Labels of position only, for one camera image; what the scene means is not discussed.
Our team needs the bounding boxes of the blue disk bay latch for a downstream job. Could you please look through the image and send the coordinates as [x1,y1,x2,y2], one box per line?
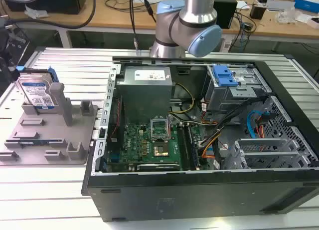
[212,64,237,88]

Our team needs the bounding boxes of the metal disk bay cage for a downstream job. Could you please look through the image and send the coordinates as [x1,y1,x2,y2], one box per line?
[203,64,272,113]

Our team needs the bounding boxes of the hard disk in blue carrier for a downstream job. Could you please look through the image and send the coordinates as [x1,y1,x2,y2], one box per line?
[15,67,59,109]

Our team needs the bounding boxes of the metal socket cover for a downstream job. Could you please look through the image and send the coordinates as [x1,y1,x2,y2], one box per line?
[149,116,171,142]

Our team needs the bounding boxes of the grey power supply unit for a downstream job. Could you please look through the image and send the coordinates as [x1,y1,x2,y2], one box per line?
[116,66,175,118]

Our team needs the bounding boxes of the green motherboard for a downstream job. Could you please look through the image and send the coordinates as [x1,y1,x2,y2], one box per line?
[107,122,200,171]

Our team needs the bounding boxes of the CPU socket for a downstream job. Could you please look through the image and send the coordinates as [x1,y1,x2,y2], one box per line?
[152,144,171,160]

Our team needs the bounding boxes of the black RAM slot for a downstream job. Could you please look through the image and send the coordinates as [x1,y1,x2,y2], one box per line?
[176,124,191,171]

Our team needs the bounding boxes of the black expansion slot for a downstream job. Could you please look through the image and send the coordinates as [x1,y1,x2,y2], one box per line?
[136,164,180,171]

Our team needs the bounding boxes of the black open PC case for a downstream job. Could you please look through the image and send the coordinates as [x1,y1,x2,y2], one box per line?
[81,55,319,223]

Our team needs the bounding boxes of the wooden desk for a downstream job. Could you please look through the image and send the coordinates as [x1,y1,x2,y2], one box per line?
[0,0,319,43]

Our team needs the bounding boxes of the grey parts rack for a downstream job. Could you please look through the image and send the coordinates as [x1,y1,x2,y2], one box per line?
[0,82,99,167]

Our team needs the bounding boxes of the black box on desk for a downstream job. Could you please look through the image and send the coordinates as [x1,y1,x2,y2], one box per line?
[213,0,238,29]

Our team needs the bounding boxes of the RAM stick in rack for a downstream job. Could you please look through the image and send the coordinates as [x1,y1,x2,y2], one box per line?
[4,139,64,145]

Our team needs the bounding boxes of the black desktop computer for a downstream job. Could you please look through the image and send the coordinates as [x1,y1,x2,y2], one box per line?
[24,0,87,15]

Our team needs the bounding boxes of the blue and white box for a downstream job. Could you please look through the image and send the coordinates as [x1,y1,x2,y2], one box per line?
[294,0,319,13]

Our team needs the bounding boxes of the yellow black power wire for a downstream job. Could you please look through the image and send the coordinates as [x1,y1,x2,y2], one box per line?
[168,82,195,114]

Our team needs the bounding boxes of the blue SATA wire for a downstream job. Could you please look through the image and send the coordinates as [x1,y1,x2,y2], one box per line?
[246,110,270,139]

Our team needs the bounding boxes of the black hanging cable with plug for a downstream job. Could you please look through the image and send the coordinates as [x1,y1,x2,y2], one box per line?
[128,0,158,52]

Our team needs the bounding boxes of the orange power wire bundle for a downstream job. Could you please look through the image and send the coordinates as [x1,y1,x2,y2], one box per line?
[254,115,275,146]

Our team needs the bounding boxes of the silver expansion slot bracket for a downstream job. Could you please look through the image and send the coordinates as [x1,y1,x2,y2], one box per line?
[234,137,300,163]

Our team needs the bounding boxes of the thick grey cable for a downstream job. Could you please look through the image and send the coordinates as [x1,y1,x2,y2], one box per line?
[0,0,97,31]

